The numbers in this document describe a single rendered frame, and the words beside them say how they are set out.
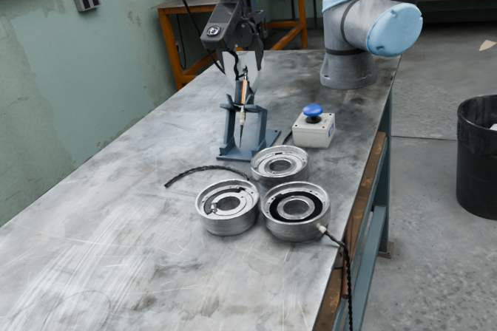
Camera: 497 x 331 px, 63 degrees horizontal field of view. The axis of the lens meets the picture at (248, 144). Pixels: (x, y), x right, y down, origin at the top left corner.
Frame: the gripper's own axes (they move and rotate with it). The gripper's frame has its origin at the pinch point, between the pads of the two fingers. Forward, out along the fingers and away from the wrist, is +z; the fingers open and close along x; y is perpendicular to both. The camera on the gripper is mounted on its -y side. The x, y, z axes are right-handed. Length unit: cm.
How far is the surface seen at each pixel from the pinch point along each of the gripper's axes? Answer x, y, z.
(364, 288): -22, 15, 68
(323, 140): -16.1, -1.2, 10.4
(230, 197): -5.5, -22.7, 10.4
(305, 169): -16.0, -13.6, 9.4
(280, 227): -16.3, -28.5, 10.0
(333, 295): -20.0, -15.0, 37.7
